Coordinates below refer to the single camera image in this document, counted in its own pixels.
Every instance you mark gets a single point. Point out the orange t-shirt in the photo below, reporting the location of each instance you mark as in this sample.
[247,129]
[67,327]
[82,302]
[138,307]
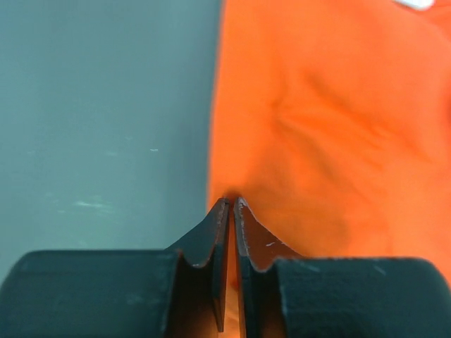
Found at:
[332,119]

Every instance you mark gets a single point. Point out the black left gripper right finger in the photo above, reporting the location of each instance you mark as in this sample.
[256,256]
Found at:
[283,294]

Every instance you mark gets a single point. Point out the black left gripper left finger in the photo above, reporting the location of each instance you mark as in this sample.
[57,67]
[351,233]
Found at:
[174,292]

